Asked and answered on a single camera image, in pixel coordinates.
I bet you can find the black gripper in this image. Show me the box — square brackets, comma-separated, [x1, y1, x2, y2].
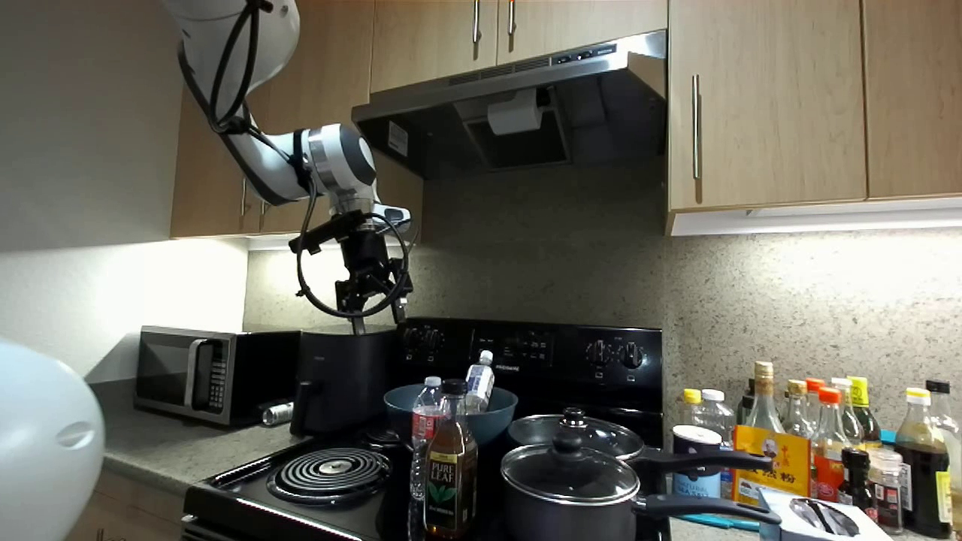
[335, 223, 415, 337]

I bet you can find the clear water bottle red label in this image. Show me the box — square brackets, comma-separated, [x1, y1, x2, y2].
[407, 372, 453, 506]

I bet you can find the small tea bottle white label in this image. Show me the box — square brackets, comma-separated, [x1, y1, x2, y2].
[459, 345, 500, 414]

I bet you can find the Pure Leaf tea bottle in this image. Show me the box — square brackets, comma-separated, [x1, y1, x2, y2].
[424, 378, 481, 541]

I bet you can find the black electric stove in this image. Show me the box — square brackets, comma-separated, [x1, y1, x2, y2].
[181, 315, 671, 541]

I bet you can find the blue bowl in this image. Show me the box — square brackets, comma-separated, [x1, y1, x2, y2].
[383, 381, 520, 447]

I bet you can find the black coil burner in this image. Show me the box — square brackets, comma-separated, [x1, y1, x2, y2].
[269, 444, 396, 507]

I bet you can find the black microwave oven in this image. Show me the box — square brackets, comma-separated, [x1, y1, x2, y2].
[132, 325, 303, 432]

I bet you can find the pan glass lid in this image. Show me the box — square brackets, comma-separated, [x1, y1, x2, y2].
[504, 404, 646, 463]

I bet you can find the white hood lamp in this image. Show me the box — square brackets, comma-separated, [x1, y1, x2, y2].
[483, 89, 548, 138]

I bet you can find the wooden upper cabinet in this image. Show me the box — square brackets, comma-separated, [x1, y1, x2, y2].
[168, 0, 428, 242]

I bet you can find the wooden cabinet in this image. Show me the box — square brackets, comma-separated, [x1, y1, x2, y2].
[168, 0, 428, 242]
[69, 466, 188, 541]

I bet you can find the wooden upper cabinet door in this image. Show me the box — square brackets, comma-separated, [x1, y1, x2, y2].
[864, 0, 962, 201]
[496, 0, 671, 68]
[370, 0, 504, 100]
[665, 0, 870, 215]

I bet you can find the large black pot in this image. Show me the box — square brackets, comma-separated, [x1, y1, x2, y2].
[500, 479, 786, 541]

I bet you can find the steel range hood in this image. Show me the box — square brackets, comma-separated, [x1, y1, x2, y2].
[351, 26, 671, 184]

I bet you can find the wooden lower cabinet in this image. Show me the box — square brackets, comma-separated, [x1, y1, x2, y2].
[69, 466, 188, 541]

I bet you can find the clear bottle yellow cap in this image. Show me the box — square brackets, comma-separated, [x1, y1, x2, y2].
[676, 385, 707, 432]

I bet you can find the clear bottle white cap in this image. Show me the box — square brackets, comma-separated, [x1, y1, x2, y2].
[697, 388, 736, 447]

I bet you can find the dark jar white lid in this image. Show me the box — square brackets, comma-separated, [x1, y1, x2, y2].
[671, 424, 728, 502]

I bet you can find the tall bottle gold cap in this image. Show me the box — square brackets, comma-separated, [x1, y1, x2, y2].
[746, 358, 789, 437]

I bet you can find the teal mat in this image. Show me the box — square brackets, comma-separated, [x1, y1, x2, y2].
[680, 507, 767, 534]

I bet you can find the yellow box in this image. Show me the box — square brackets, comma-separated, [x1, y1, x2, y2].
[732, 424, 814, 510]

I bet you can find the small bottle yellow cap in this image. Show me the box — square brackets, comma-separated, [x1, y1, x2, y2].
[782, 375, 811, 440]

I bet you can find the under-cabinet light strip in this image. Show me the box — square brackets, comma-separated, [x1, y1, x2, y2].
[668, 197, 962, 242]

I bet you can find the red label bottle orange cap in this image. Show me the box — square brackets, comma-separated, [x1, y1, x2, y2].
[808, 388, 855, 506]

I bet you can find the green bottle yellow cap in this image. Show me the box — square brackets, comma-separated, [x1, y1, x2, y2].
[844, 372, 884, 444]

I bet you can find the white toaster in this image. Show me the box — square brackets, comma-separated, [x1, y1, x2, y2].
[764, 486, 897, 541]

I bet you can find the small dark sauce bottle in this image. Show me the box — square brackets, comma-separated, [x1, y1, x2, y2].
[838, 447, 872, 507]

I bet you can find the jar with red label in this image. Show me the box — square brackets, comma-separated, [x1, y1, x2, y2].
[865, 444, 907, 534]

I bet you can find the large soy sauce bottle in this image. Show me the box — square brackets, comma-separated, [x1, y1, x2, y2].
[892, 385, 953, 541]

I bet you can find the clear bottle black cap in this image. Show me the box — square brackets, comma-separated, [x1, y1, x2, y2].
[923, 375, 962, 476]

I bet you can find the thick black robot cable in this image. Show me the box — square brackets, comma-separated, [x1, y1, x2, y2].
[176, 0, 415, 325]

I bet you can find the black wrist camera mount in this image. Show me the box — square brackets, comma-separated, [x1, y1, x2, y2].
[290, 208, 358, 255]

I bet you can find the black long-handled pan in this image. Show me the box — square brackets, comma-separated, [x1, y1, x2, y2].
[508, 440, 780, 476]

